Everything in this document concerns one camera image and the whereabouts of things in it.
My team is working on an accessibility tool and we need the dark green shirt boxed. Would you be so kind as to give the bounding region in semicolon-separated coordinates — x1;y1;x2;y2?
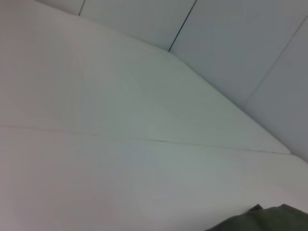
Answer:
204;203;308;231

